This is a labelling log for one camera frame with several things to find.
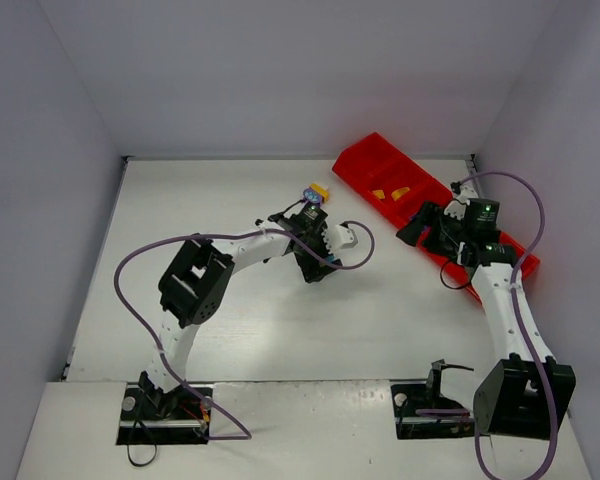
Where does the purple yellow white lego stack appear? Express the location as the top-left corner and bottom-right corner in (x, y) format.
(303, 183), (330, 205)

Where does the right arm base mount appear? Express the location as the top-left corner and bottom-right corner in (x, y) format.
(390, 359), (485, 440)

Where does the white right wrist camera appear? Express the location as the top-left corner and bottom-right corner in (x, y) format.
(450, 181), (479, 206)

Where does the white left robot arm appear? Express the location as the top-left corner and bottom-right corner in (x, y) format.
(146, 205), (357, 394)

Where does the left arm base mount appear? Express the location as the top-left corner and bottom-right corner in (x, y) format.
(116, 372), (213, 446)

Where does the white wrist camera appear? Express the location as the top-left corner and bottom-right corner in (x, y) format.
(331, 224), (358, 252)
(450, 181), (479, 206)

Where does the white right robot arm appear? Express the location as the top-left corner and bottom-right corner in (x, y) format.
(397, 198), (576, 440)

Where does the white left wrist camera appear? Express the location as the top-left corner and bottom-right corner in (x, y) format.
(331, 224), (358, 252)

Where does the orange curved lego brick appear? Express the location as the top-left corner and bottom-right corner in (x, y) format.
(391, 187), (410, 201)

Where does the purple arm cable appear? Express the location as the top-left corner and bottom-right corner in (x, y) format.
(417, 171), (561, 479)
(113, 221), (376, 441)

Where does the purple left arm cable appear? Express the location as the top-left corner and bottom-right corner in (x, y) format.
(113, 221), (376, 441)

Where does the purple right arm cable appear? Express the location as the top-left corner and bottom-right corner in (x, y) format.
(417, 171), (561, 479)

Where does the red divided bin tray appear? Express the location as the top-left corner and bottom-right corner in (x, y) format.
(332, 133), (540, 300)

